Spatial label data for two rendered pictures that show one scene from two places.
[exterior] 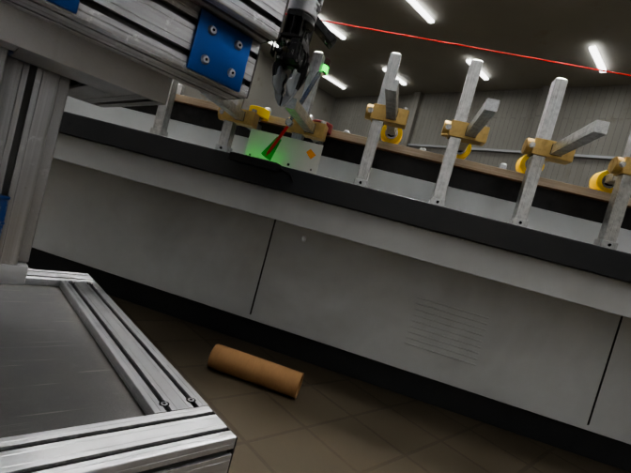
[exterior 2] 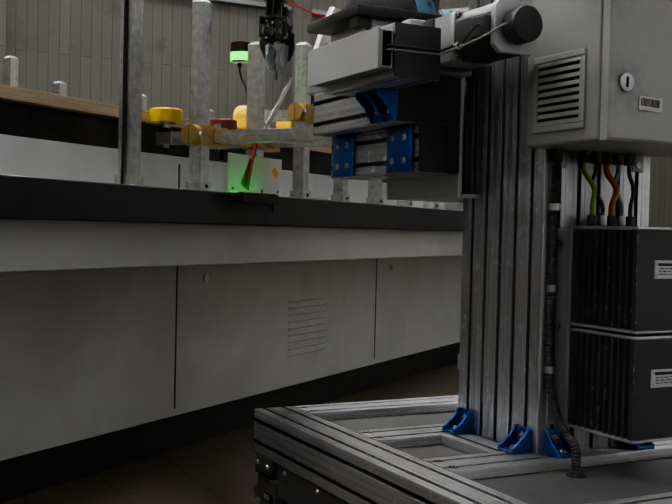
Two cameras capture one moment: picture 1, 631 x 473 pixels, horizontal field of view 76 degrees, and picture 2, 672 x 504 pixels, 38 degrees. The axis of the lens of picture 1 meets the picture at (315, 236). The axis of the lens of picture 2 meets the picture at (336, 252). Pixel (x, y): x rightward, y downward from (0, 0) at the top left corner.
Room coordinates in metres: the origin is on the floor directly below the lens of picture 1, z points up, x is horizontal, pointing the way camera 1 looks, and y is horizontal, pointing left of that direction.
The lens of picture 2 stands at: (0.40, 2.57, 0.61)
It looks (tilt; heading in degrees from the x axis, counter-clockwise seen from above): 1 degrees down; 287
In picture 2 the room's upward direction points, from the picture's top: 1 degrees clockwise
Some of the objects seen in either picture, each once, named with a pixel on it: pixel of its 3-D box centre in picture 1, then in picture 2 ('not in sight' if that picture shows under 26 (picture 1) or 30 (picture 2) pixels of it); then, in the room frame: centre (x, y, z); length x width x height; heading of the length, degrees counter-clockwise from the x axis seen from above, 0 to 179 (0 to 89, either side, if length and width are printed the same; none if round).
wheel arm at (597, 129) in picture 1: (558, 148); not in sight; (1.21, -0.62, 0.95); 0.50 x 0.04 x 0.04; 170
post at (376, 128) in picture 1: (377, 125); (302, 126); (1.34, -0.10, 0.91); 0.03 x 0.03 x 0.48; 80
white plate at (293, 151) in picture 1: (283, 151); (255, 175); (1.36, 0.18, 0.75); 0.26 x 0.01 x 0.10; 80
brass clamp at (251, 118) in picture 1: (238, 116); (204, 136); (1.42, 0.37, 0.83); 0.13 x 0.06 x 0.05; 80
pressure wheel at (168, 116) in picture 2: (256, 122); (166, 130); (1.55, 0.33, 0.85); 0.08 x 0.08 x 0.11
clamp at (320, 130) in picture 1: (306, 129); (258, 141); (1.38, 0.12, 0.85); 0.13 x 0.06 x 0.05; 80
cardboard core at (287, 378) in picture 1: (255, 370); not in sight; (1.27, 0.07, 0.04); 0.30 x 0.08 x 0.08; 80
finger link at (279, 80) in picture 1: (277, 83); not in sight; (1.01, 0.19, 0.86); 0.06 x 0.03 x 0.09; 170
